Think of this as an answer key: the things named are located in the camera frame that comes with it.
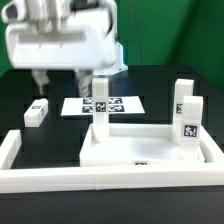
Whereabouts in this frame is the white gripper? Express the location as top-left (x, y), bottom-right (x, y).
top-left (1, 0), bottom-right (118, 97)

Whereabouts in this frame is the white desk top tray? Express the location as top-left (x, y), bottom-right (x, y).
top-left (78, 122), bottom-right (218, 168)

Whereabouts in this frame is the black tag marker plate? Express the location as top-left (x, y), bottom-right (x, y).
top-left (61, 96), bottom-right (144, 116)

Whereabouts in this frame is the white U-shaped obstacle fence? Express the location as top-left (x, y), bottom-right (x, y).
top-left (0, 130), bottom-right (224, 193)

